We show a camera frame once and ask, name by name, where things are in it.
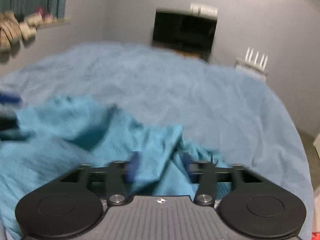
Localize teal tie-dye hooded jacket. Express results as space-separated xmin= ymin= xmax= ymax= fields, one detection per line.
xmin=1 ymin=97 xmax=227 ymax=239

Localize blue fleece bed blanket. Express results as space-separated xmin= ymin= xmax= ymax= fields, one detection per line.
xmin=1 ymin=42 xmax=313 ymax=239

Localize beige checkered garment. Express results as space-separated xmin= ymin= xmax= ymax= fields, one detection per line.
xmin=0 ymin=11 xmax=22 ymax=53

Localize cream fuzzy garment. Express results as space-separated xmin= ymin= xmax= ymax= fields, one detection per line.
xmin=19 ymin=13 xmax=43 ymax=41

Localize wooden window sill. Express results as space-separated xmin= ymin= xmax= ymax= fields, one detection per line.
xmin=37 ymin=17 xmax=71 ymax=29

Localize pink slippers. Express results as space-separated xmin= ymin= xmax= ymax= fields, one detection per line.
xmin=35 ymin=7 xmax=55 ymax=23

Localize white wifi router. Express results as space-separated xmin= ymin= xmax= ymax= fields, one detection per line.
xmin=245 ymin=47 xmax=268 ymax=73

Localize black flat monitor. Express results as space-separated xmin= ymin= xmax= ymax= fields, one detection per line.
xmin=152 ymin=8 xmax=217 ymax=55

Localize white wall power strip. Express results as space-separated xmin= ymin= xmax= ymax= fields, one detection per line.
xmin=190 ymin=3 xmax=218 ymax=18

